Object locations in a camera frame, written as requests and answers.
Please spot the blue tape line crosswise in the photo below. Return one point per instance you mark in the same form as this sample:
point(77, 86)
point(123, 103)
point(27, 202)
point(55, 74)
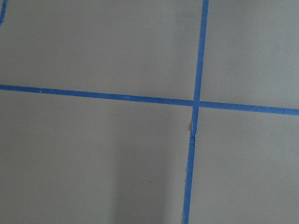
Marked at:
point(154, 100)

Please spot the blue tape line lengthwise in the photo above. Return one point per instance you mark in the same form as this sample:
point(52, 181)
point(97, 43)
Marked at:
point(195, 112)

